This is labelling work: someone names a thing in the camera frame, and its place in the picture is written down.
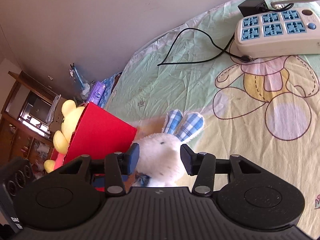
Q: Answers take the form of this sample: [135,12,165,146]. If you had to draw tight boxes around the white bunny plaid ears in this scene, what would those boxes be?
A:
[132,109,204,187]

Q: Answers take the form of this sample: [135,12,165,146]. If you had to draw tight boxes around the wooden cabinet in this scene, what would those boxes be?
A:
[1,71,61,178]

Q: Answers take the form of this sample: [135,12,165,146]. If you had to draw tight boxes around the red cardboard box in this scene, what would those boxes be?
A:
[51,102,137,165]

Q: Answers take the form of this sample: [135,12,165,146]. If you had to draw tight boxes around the yellow tiger plush toy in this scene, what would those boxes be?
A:
[44,100,85,173]

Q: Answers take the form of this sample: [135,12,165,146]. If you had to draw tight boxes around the purple tissue pack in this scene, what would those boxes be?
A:
[87,81,106,105]

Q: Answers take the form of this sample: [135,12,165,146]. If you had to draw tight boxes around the blue floral cloth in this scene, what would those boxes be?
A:
[98,72,122,108]

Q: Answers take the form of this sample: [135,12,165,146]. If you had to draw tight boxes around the blue foil bag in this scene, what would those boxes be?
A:
[69,63,92,100]

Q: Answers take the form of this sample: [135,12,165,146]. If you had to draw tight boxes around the green cartoon bed sheet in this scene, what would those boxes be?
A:
[105,0,319,238]

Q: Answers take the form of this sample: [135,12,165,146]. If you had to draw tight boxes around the black power adapter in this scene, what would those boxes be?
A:
[238,0,269,17]

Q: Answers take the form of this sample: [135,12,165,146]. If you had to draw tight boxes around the white blue power strip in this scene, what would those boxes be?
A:
[234,8,319,58]

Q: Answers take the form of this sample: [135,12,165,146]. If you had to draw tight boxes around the thin black cable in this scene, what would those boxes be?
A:
[157,27,254,67]

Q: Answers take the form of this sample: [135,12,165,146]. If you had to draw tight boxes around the grey power strip cord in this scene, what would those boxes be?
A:
[270,0,320,9]

